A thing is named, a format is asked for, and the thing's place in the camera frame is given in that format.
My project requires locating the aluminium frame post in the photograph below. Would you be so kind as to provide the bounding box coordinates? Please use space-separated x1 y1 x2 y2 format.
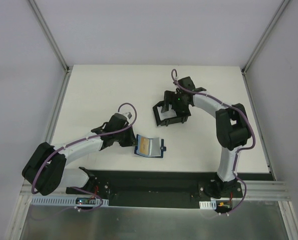
26 0 70 73
241 0 291 75

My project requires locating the white cable duct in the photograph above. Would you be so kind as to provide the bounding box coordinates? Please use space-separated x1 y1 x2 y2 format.
31 196 109 207
199 199 217 210

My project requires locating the right white cable duct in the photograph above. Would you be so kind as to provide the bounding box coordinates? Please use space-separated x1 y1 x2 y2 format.
199 199 217 210

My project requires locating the left white cable duct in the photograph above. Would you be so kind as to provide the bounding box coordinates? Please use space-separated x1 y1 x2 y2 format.
31 196 109 207

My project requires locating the blue leather card holder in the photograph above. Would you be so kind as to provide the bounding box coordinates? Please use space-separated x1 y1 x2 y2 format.
134 134 167 159

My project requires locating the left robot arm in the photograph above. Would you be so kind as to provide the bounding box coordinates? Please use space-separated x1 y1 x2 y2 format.
22 112 136 196

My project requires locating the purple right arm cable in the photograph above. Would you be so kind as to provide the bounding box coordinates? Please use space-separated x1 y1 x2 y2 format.
170 69 256 220

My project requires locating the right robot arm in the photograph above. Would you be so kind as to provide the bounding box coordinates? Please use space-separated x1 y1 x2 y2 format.
153 76 255 199

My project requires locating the left aluminium frame post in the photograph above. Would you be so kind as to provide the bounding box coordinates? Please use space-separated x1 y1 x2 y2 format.
26 0 70 73

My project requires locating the black card tray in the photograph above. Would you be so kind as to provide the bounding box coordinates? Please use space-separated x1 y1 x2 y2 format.
153 101 191 127

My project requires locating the gold credit card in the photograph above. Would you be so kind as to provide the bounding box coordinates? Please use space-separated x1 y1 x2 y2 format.
138 137 150 155

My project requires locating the aluminium front rail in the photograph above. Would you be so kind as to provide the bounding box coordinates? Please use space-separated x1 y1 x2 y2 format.
20 180 291 202

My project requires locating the right aluminium frame post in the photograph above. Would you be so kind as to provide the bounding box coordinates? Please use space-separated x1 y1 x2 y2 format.
241 0 291 75

